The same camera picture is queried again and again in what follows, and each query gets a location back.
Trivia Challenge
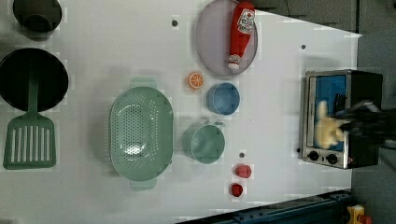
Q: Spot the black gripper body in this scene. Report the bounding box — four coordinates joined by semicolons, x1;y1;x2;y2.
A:
334;100;396;149

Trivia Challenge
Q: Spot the peeled toy banana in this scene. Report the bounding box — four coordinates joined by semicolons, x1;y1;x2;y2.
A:
314;101;347;149

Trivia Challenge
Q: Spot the yellow red emergency button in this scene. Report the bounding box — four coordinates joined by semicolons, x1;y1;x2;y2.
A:
347;204;373;224

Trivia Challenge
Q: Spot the red green strawberry toy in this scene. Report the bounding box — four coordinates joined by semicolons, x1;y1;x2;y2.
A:
235;164;252;178

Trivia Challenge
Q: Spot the blue cup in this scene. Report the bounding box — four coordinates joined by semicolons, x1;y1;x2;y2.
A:
206;82;240;116

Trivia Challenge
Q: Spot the small red strawberry toy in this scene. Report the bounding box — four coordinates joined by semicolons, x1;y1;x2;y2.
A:
231;183;244;197

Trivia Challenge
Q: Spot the red ketchup bottle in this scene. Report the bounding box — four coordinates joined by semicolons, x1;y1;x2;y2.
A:
228;2;255;71

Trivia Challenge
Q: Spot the green mug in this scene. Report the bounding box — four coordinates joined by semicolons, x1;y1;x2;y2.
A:
182;121;226;164

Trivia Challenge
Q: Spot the orange slice toy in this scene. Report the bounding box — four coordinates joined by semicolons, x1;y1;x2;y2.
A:
188;72;204;90

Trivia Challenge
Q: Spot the grey round plate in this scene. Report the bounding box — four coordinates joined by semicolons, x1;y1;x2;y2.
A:
195;0;258;76

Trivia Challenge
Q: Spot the green colander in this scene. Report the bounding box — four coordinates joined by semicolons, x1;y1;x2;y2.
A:
109;77;174;191

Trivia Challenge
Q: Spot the green spatula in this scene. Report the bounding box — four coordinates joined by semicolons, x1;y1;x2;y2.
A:
3;75;56;170

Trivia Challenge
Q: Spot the black cylinder cup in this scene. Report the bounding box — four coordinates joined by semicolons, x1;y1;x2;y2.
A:
12;0;63;33

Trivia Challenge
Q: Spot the black frying pan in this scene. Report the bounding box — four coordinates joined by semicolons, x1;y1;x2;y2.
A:
0;48;69;112

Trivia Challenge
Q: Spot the blue metal frame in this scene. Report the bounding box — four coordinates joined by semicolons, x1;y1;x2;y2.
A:
178;190;352;224

